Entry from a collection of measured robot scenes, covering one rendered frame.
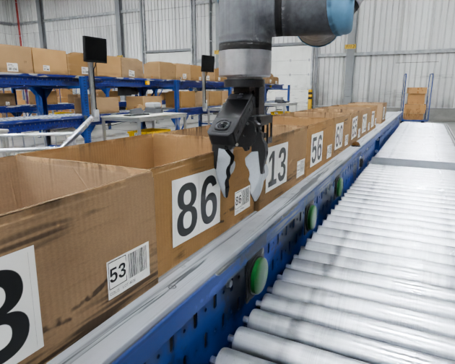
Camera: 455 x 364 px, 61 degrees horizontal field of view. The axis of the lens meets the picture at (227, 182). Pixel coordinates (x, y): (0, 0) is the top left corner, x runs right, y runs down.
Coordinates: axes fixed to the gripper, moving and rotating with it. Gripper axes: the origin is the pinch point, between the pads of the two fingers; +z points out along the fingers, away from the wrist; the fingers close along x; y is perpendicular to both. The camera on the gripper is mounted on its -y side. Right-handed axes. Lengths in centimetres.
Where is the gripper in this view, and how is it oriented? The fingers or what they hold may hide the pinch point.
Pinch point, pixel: (238, 193)
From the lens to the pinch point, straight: 69.9
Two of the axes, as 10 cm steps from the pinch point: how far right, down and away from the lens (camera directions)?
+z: 0.0, 9.7, 2.3
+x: -8.9, -1.0, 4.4
